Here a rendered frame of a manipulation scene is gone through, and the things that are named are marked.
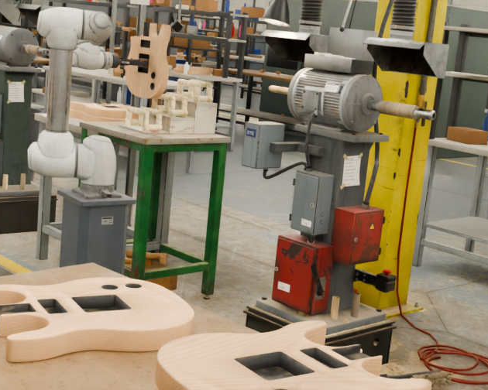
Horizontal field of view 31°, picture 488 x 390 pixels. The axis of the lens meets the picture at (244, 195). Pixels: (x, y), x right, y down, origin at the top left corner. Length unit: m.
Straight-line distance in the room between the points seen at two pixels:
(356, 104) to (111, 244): 1.29
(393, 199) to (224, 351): 3.50
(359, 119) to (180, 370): 2.59
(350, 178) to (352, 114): 0.30
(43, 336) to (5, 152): 4.62
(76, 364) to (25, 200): 4.58
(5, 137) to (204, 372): 4.90
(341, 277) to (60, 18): 1.70
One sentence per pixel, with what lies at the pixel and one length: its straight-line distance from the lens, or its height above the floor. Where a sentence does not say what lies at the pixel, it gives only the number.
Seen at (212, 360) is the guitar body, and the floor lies 0.99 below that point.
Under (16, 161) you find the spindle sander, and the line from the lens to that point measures 6.30.
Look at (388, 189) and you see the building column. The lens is 4.97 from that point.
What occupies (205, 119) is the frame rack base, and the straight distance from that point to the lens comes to 4.87.
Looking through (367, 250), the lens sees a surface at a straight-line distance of 3.97.
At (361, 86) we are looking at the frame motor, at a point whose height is 1.33.
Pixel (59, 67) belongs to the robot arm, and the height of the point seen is 1.28.
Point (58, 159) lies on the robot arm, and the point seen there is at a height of 0.87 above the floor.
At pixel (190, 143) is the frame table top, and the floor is 0.90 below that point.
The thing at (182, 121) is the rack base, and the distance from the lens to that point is 4.78.
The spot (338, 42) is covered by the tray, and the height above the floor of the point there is 1.50.
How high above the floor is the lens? 1.54
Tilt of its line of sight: 11 degrees down
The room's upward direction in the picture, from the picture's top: 6 degrees clockwise
